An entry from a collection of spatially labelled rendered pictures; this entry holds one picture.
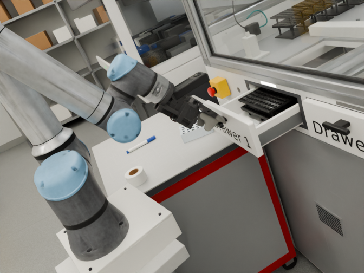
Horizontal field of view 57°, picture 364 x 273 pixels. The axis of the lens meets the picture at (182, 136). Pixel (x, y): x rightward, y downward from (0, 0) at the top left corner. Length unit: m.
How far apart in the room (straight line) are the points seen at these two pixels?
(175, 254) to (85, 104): 0.41
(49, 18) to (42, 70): 4.50
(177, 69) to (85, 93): 1.11
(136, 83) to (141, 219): 0.34
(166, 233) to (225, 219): 0.49
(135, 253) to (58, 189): 0.24
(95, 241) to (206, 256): 0.64
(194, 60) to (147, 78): 0.96
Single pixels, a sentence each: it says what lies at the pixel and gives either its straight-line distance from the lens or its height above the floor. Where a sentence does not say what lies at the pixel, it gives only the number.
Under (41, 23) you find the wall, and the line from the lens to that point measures 5.22.
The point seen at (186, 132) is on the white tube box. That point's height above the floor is 0.80.
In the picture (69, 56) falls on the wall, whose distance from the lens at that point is 5.23.
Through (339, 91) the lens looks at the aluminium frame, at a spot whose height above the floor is 0.97.
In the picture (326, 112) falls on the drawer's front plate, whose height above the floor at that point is 0.92.
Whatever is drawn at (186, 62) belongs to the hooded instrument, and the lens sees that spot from 1.80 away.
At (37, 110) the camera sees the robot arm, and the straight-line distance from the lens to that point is 0.87.
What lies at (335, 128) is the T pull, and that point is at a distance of 0.82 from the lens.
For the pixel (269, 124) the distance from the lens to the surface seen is 0.95.
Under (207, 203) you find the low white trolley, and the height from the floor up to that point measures 0.58.
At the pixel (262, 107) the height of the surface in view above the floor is 0.90.
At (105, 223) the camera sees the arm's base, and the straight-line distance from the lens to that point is 0.83.
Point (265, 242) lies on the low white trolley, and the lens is 1.49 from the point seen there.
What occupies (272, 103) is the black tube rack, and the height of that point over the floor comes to 0.90.
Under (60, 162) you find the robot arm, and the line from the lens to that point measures 0.80.
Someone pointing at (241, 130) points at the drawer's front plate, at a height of 0.89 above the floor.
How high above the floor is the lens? 1.33
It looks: 25 degrees down
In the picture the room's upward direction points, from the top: 24 degrees counter-clockwise
